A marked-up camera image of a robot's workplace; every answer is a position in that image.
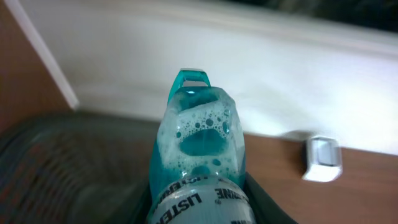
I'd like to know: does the white black barcode scanner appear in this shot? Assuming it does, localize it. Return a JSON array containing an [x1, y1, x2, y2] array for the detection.
[[302, 135, 343, 183]]

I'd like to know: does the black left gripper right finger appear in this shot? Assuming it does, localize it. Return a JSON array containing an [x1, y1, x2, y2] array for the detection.
[[243, 172, 298, 224]]

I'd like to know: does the brown wooden side panel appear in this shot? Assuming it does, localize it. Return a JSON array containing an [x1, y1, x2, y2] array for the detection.
[[1, 1, 78, 131]]

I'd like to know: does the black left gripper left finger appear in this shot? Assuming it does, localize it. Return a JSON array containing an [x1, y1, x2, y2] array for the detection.
[[132, 184, 152, 224]]

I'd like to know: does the blue mouthwash bottle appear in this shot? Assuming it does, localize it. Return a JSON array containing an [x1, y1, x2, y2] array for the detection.
[[147, 68, 256, 224]]

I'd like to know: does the grey plastic mesh basket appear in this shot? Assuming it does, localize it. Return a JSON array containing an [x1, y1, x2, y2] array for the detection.
[[1, 113, 159, 223]]

